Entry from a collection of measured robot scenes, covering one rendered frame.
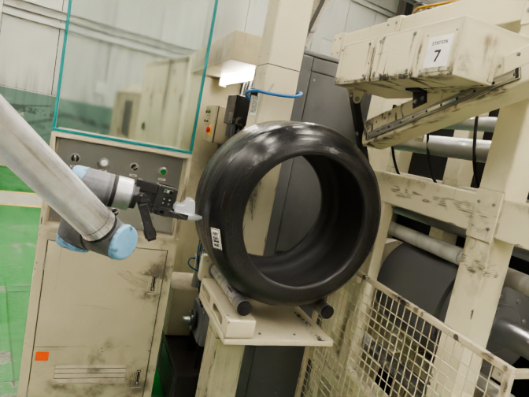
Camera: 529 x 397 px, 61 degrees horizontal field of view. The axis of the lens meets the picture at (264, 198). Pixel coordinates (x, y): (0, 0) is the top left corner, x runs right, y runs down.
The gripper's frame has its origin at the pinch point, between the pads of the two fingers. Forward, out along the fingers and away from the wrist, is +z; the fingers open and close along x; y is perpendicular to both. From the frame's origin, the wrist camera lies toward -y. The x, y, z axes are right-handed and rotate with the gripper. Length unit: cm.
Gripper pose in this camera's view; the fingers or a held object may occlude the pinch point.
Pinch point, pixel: (197, 219)
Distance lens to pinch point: 134.8
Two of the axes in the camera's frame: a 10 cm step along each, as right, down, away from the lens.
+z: 8.9, 2.5, 3.8
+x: -3.4, -1.9, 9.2
